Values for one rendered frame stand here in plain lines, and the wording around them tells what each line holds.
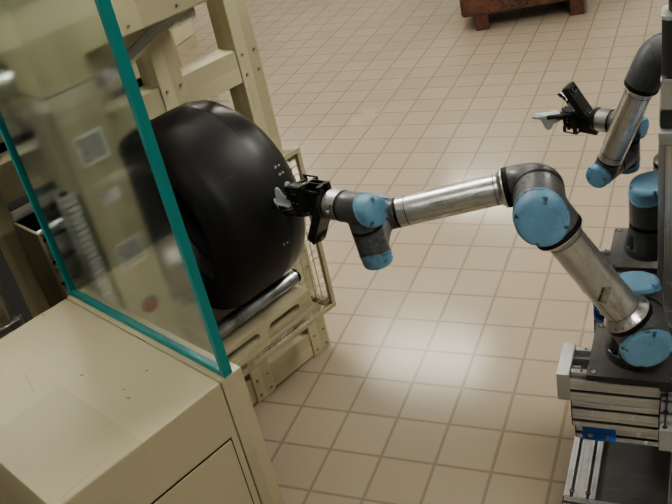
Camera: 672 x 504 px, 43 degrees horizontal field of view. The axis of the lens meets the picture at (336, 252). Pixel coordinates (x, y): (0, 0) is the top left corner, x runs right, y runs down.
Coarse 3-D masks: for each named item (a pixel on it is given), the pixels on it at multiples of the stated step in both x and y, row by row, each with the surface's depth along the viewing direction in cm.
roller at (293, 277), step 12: (288, 276) 244; (300, 276) 246; (276, 288) 241; (288, 288) 244; (252, 300) 237; (264, 300) 238; (240, 312) 234; (252, 312) 236; (228, 324) 231; (240, 324) 234
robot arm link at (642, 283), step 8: (624, 272) 212; (632, 272) 211; (640, 272) 211; (624, 280) 208; (632, 280) 208; (640, 280) 207; (648, 280) 206; (656, 280) 206; (632, 288) 204; (640, 288) 203; (648, 288) 203; (656, 288) 204; (648, 296) 203; (656, 296) 205
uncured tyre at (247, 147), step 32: (160, 128) 216; (192, 128) 215; (224, 128) 216; (256, 128) 221; (192, 160) 209; (224, 160) 211; (256, 160) 215; (192, 192) 208; (224, 192) 208; (256, 192) 213; (192, 224) 261; (224, 224) 209; (256, 224) 213; (288, 224) 221; (224, 256) 214; (256, 256) 216; (288, 256) 227; (224, 288) 222; (256, 288) 225
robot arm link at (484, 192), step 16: (496, 176) 197; (512, 176) 194; (560, 176) 190; (416, 192) 206; (432, 192) 202; (448, 192) 200; (464, 192) 199; (480, 192) 198; (496, 192) 196; (512, 192) 194; (400, 208) 204; (416, 208) 202; (432, 208) 201; (448, 208) 201; (464, 208) 200; (480, 208) 200; (400, 224) 206
